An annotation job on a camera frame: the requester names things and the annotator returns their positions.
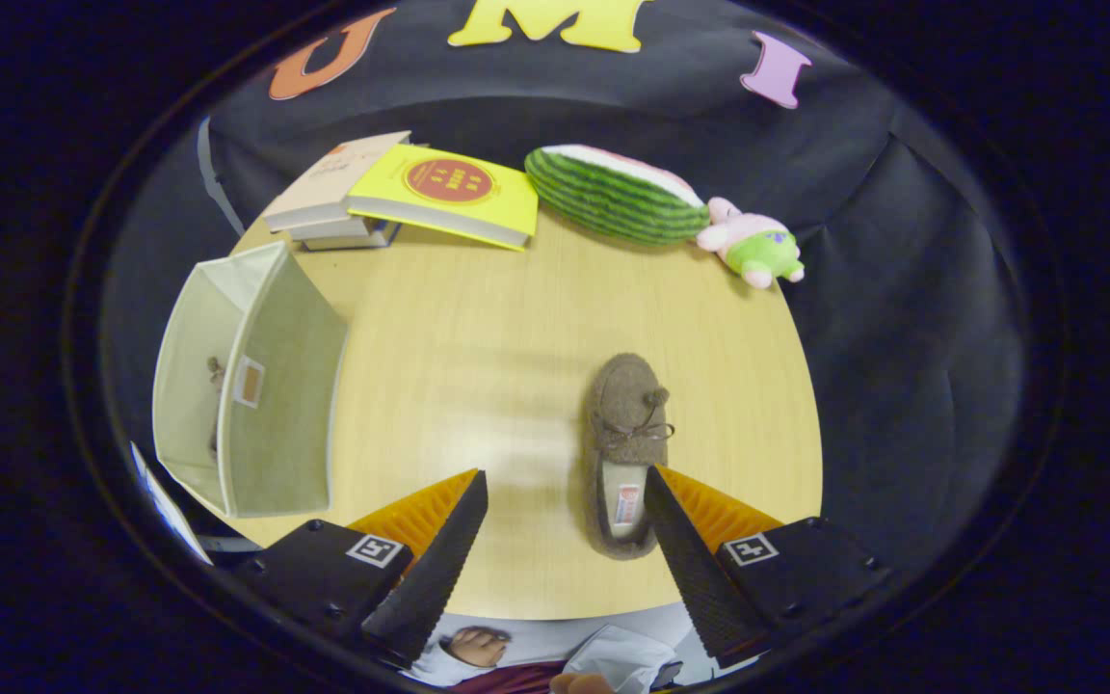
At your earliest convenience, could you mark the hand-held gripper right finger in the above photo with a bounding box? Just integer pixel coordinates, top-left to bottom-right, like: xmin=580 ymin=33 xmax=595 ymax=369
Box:
xmin=646 ymin=466 xmax=894 ymax=669

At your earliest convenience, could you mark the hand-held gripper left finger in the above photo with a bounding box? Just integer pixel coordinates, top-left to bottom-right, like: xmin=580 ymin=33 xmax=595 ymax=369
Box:
xmin=232 ymin=469 xmax=489 ymax=670

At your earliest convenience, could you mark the cream fabric storage box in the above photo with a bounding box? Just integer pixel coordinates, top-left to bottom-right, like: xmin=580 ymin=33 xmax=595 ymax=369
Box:
xmin=152 ymin=241 xmax=351 ymax=520

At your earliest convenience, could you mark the pink and green plush toy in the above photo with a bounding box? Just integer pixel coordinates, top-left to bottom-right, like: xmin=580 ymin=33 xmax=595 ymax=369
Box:
xmin=696 ymin=197 xmax=806 ymax=290

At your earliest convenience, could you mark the grey-edged book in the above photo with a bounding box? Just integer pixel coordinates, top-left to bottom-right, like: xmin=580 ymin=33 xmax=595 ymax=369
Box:
xmin=303 ymin=220 xmax=402 ymax=253

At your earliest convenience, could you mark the thin white book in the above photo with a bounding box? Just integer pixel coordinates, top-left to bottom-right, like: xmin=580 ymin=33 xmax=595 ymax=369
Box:
xmin=287 ymin=217 xmax=373 ymax=242

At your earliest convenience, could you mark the watermelon slice plush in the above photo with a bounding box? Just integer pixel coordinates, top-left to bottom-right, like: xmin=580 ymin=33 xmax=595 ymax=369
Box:
xmin=524 ymin=145 xmax=710 ymax=247

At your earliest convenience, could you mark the yellow book with red circle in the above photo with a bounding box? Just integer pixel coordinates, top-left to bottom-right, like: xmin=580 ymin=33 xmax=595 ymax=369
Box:
xmin=345 ymin=145 xmax=540 ymax=252

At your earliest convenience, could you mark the beige cover book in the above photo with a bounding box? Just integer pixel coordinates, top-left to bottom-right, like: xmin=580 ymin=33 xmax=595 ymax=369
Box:
xmin=263 ymin=131 xmax=411 ymax=232

